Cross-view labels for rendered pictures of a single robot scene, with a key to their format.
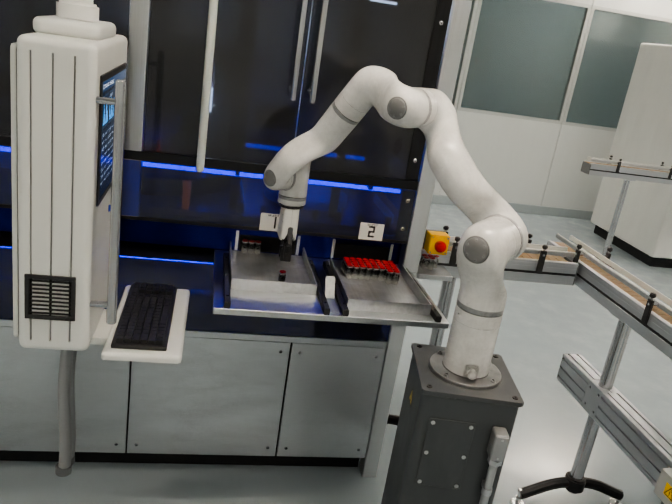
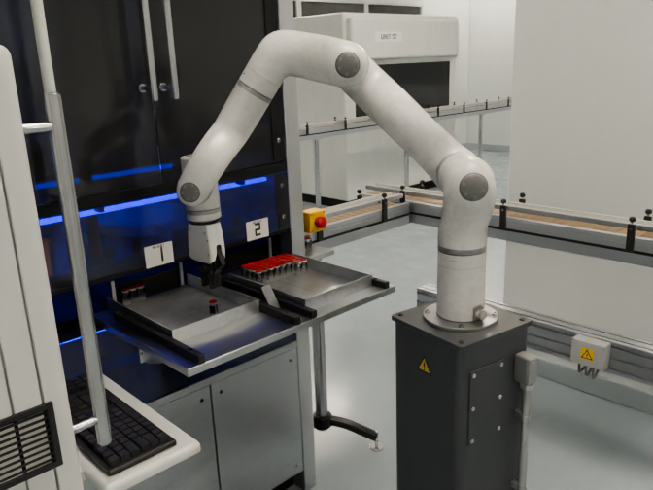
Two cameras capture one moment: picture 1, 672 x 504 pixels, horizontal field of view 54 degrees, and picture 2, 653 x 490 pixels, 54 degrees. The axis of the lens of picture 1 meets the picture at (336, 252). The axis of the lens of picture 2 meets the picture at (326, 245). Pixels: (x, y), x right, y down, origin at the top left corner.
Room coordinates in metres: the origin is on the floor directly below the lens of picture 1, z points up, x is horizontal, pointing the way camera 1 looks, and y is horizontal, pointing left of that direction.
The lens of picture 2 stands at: (0.43, 0.70, 1.51)
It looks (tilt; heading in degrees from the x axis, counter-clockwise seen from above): 16 degrees down; 329
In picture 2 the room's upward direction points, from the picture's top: 2 degrees counter-clockwise
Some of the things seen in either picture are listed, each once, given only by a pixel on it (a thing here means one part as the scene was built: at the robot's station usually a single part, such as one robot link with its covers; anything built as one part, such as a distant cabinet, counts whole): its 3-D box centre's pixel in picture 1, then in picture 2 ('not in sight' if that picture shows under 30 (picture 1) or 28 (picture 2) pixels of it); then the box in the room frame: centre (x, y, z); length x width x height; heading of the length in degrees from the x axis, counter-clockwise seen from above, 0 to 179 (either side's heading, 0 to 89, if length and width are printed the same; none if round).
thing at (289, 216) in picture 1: (289, 219); (206, 237); (1.91, 0.15, 1.10); 0.10 x 0.08 x 0.11; 13
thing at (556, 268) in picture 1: (491, 254); (341, 219); (2.45, -0.60, 0.92); 0.69 x 0.16 x 0.16; 102
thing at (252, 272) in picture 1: (270, 266); (181, 304); (2.01, 0.20, 0.90); 0.34 x 0.26 x 0.04; 12
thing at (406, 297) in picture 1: (377, 285); (298, 279); (1.99, -0.15, 0.90); 0.34 x 0.26 x 0.04; 12
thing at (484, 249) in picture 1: (485, 266); (465, 204); (1.54, -0.37, 1.16); 0.19 x 0.12 x 0.24; 147
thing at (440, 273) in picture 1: (430, 270); (307, 252); (2.30, -0.35, 0.87); 0.14 x 0.13 x 0.02; 12
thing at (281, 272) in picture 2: (371, 272); (279, 270); (2.08, -0.13, 0.90); 0.18 x 0.02 x 0.05; 102
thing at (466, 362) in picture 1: (472, 339); (461, 283); (1.57, -0.38, 0.95); 0.19 x 0.19 x 0.18
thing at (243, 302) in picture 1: (323, 286); (249, 302); (1.98, 0.02, 0.87); 0.70 x 0.48 x 0.02; 102
